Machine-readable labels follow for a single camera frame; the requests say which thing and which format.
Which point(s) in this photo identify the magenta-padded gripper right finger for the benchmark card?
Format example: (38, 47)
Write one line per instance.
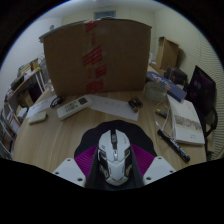
(158, 169)

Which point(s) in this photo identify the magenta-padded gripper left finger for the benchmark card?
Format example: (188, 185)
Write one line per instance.
(68, 171)

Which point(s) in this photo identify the white gaming computer mouse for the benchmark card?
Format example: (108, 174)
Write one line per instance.
(115, 160)

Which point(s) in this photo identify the black scalloped mouse pad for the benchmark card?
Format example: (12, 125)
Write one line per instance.
(136, 133)

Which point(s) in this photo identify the black marker pen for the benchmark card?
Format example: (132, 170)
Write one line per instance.
(173, 145)

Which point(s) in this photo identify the white book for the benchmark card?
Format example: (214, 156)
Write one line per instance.
(185, 123)

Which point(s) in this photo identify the black eyeglasses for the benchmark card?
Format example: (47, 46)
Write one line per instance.
(56, 102)

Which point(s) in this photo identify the clear plastic container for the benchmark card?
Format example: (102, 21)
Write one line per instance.
(155, 91)

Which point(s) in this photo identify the blue book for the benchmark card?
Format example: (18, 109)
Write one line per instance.
(173, 89)

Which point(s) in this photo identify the black box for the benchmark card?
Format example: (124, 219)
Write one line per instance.
(176, 76)

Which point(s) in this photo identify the large brown cardboard box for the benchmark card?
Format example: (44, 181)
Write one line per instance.
(66, 60)

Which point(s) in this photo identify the small brown cardboard box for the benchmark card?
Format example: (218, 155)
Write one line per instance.
(166, 53)

